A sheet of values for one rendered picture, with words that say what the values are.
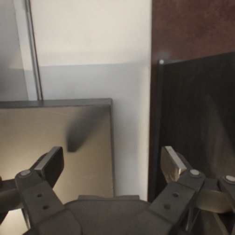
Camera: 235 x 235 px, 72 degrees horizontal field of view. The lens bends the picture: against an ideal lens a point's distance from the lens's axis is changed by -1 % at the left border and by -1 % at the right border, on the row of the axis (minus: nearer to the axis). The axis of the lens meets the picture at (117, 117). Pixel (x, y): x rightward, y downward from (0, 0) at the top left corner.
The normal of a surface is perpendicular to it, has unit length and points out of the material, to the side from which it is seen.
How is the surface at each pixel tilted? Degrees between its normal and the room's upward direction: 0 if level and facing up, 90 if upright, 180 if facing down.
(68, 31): 0
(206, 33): 0
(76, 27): 0
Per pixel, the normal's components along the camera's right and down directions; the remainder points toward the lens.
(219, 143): -1.00, 0.00
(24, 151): 0.00, 0.25
